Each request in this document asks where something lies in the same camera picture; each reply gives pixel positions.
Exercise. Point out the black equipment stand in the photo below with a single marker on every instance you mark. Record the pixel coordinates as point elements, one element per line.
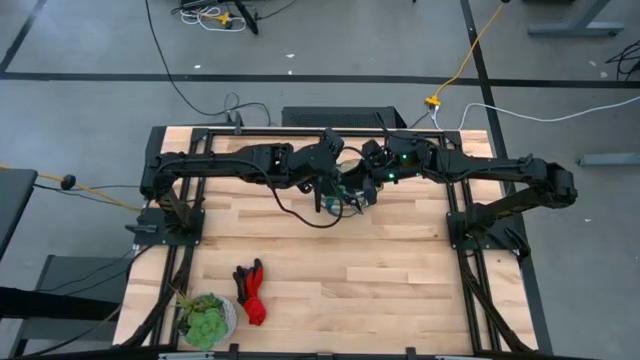
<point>65,300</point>

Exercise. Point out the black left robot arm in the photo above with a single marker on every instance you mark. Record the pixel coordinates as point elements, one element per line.
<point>215,162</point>

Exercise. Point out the black aluminium table frame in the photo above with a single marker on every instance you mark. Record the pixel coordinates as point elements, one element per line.
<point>275,132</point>

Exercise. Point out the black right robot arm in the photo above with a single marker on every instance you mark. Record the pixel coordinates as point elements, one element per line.
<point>500,167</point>

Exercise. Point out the black tripod leg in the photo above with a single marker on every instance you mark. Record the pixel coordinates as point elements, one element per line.
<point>247,17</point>

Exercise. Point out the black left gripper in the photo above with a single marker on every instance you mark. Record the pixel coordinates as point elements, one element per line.
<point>315,162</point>

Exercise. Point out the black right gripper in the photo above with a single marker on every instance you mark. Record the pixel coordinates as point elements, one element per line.
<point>400,160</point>

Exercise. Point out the silver aluminium bar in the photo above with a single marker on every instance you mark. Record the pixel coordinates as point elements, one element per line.
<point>185,356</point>
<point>462,357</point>

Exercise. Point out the succulent plant in white pot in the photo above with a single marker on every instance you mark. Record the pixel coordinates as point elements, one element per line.
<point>205,325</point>

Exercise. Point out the black computer tower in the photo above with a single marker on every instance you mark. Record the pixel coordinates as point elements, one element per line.
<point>340,117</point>

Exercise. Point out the red and black gardening gloves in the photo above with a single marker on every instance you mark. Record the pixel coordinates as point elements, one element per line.
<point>255,300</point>

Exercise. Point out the black desk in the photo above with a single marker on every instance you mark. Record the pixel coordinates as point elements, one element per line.
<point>12,200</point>

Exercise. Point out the grey table foot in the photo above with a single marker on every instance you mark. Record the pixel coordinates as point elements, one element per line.
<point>610,159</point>
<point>575,27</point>

